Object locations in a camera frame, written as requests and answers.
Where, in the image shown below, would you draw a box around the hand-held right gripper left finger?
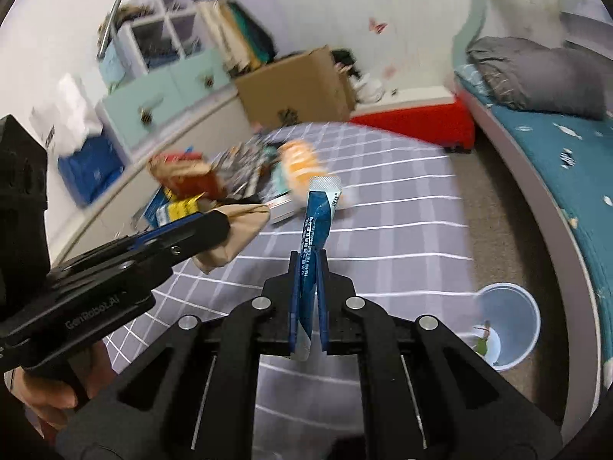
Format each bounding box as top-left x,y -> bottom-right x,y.
55,250 -> 307,460

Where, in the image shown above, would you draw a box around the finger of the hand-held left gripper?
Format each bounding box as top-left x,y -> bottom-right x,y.
114,213 -> 208,251
48,212 -> 231,294

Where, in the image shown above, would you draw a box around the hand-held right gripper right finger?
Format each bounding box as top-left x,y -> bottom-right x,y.
318,249 -> 563,460

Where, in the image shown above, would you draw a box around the blue and yellow packet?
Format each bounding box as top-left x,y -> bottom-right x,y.
144,187 -> 207,228

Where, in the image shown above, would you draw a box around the beige paper bag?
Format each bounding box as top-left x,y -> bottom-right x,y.
192,202 -> 271,276

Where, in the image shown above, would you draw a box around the red snack packet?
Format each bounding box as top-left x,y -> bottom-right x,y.
148,152 -> 221,199

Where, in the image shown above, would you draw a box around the blue sachet wrapper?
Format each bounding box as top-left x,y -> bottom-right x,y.
288,176 -> 344,361

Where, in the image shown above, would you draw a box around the black and white patterned packet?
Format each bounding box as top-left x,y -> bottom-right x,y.
211,136 -> 281,202

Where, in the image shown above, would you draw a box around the orange snack packet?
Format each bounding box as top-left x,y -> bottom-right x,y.
278,140 -> 357,212

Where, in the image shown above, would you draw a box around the light blue waste bin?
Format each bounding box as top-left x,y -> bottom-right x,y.
467,284 -> 542,372

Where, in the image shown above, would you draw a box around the person's left hand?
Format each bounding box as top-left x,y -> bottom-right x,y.
4,340 -> 113,442

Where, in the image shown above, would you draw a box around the flat white box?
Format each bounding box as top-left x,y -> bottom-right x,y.
266,194 -> 307,223

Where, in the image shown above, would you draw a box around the grey checked bed sheet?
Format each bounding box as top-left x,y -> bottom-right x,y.
62,122 -> 484,460

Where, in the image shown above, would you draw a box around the blue bag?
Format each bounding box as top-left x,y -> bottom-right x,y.
57,134 -> 126,207

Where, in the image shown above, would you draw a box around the white plastic bag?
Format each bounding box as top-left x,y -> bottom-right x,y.
31,74 -> 103,154

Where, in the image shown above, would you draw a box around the mint drawer cabinet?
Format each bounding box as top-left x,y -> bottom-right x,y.
100,48 -> 236,151

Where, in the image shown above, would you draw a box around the green wrapper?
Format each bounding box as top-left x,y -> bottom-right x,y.
472,321 -> 495,356

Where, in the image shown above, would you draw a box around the brown cardboard box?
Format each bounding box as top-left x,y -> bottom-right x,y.
233,45 -> 357,128

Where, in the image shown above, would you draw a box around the red covered bench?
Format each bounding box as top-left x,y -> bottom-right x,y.
349,96 -> 477,154

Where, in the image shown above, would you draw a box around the white cube shelf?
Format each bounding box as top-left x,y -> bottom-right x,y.
117,0 -> 231,77

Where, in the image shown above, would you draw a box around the stack of folded clothes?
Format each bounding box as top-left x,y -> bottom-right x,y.
198,0 -> 277,77

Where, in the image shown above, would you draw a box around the white bundle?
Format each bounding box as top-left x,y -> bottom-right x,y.
354,74 -> 384,104

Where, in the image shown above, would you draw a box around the black bag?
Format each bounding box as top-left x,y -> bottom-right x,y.
330,49 -> 355,77

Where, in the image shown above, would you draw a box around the curved metal pole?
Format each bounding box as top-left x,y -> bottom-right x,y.
98,0 -> 141,58

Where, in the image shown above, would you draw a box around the bed with teal cover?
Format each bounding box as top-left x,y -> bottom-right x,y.
452,64 -> 613,375
455,81 -> 605,451

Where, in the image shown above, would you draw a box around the grey duvet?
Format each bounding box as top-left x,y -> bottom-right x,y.
467,36 -> 611,120

